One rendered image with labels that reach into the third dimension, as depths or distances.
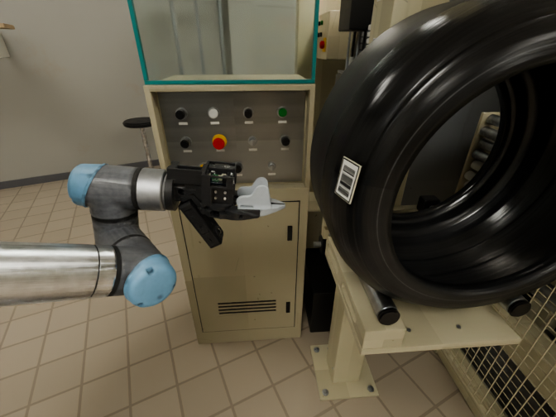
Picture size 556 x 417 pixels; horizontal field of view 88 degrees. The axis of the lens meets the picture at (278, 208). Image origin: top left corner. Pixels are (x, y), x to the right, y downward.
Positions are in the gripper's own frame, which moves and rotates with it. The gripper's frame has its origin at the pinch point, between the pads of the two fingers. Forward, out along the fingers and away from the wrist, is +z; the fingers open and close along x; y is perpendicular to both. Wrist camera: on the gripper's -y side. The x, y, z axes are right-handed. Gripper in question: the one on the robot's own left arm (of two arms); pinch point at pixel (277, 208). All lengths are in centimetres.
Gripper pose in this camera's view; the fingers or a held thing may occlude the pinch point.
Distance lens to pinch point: 55.0
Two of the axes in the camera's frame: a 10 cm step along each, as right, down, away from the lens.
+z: 9.9, 0.7, 1.2
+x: -0.8, -4.9, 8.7
